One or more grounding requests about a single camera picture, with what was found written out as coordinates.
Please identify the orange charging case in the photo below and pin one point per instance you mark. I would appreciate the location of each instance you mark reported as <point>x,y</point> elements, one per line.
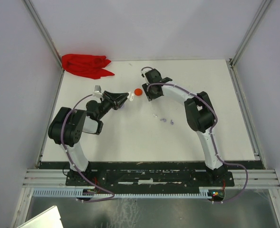
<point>138,92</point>

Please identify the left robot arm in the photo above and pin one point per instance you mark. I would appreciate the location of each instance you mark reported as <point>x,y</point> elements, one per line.
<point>69,124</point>

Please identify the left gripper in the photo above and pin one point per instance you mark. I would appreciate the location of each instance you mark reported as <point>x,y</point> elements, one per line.
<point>112,97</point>

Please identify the blue cable duct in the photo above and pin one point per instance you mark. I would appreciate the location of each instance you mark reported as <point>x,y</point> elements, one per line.
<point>84,193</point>

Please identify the metal sheet corner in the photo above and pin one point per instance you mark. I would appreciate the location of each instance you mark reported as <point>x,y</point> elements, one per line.
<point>49,218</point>

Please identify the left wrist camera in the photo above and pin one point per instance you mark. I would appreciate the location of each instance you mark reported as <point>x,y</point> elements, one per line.
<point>97,89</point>

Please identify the left frame post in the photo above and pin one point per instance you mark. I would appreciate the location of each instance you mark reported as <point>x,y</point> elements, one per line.
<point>30,7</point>

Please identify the right frame post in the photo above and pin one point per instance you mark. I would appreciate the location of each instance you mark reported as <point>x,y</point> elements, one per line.
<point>254,25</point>

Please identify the red cloth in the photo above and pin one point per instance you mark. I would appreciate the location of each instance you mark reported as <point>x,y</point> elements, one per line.
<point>88,66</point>

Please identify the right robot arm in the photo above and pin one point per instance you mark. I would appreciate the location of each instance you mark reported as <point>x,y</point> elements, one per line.
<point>200,115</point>

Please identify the frame post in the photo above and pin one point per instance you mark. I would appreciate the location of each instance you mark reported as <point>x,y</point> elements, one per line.
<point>254,25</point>
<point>30,7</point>

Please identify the white charging case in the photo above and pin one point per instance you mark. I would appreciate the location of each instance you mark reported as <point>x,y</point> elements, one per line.
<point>130,96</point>

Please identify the aluminium rail front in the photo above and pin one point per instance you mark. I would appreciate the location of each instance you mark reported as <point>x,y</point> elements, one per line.
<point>258,179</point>

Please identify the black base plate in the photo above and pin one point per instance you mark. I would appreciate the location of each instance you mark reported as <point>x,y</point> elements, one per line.
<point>154,177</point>

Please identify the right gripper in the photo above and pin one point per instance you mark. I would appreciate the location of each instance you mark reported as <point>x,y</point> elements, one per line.
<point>149,95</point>

